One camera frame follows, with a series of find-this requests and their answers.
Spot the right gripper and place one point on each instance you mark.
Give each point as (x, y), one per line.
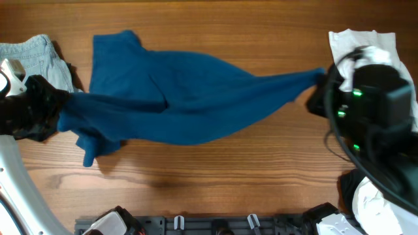
(315, 104)

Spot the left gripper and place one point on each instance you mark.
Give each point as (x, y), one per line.
(53, 98)

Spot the blue t-shirt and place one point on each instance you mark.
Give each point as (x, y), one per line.
(173, 97)

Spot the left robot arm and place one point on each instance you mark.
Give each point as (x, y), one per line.
(20, 197)

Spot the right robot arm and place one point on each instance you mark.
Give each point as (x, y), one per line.
(373, 124)

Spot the black garment under denim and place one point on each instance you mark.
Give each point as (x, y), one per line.
(74, 78)

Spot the light blue denim shorts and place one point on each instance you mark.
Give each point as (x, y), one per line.
(38, 57)

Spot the black garment at right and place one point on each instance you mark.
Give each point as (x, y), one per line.
(347, 184)

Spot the white garment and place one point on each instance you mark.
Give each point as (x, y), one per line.
(369, 42)

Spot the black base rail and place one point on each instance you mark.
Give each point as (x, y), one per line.
(277, 225)

